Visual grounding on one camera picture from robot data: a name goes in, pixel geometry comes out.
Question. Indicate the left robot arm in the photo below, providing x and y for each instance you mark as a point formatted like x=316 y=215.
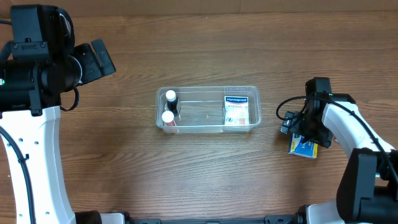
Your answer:
x=31 y=86

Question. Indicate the orange bottle white cap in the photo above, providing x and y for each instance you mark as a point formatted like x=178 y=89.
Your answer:
x=168 y=118

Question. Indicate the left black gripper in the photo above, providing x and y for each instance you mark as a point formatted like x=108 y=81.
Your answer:
x=90 y=62

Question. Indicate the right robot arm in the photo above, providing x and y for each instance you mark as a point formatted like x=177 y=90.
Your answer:
x=368 y=189

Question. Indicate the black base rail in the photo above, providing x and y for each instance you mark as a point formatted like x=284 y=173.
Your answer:
x=211 y=221

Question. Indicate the black bottle white cap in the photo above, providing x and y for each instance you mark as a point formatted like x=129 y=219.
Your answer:
x=173 y=102

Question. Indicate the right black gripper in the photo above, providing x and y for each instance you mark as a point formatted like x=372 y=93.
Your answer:
x=306 y=130

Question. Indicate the white Hansaplast plaster box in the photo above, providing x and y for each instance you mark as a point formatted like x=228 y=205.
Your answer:
x=236 y=110

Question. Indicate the blue Vicks VapoDrops box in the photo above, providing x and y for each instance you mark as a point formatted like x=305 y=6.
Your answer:
x=300 y=148

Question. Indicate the clear plastic container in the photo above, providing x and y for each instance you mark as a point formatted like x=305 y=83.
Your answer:
x=202 y=109

